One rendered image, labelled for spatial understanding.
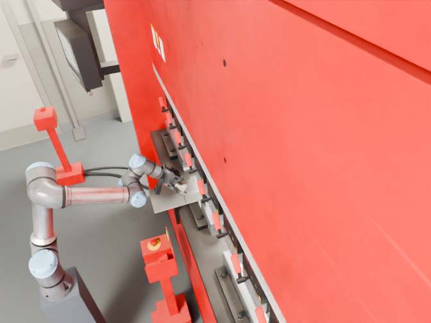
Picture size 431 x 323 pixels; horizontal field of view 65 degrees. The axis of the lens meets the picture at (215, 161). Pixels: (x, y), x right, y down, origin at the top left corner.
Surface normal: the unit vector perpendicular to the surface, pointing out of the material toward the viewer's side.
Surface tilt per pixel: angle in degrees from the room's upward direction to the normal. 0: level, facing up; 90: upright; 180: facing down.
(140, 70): 90
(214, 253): 0
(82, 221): 0
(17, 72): 90
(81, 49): 90
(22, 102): 90
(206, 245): 0
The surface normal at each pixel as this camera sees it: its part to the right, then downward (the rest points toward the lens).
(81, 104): 0.42, 0.56
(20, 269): -0.05, -0.77
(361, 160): -0.94, 0.25
